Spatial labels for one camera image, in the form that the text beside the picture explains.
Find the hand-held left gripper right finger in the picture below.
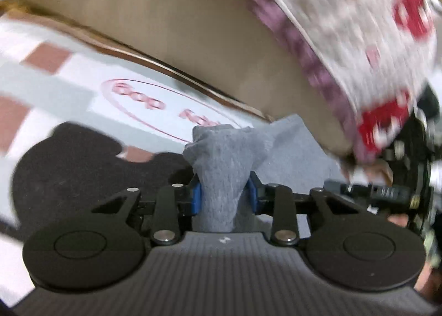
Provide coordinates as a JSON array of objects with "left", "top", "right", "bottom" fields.
[{"left": 248, "top": 171, "right": 372, "bottom": 247}]

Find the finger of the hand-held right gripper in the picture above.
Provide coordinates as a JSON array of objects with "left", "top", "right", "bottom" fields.
[{"left": 323, "top": 180, "right": 411, "bottom": 212}]

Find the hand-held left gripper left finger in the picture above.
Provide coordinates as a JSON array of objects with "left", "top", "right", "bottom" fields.
[{"left": 90, "top": 183, "right": 202, "bottom": 246}]

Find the light grey garment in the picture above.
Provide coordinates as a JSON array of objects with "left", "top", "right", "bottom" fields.
[{"left": 182, "top": 114, "right": 346, "bottom": 234}]

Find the printed blanket with purple ruffle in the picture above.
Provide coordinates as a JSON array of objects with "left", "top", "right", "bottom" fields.
[{"left": 169, "top": 0, "right": 442, "bottom": 165}]

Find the beige bed base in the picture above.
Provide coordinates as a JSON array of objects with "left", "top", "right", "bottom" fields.
[{"left": 10, "top": 0, "right": 353, "bottom": 158}]

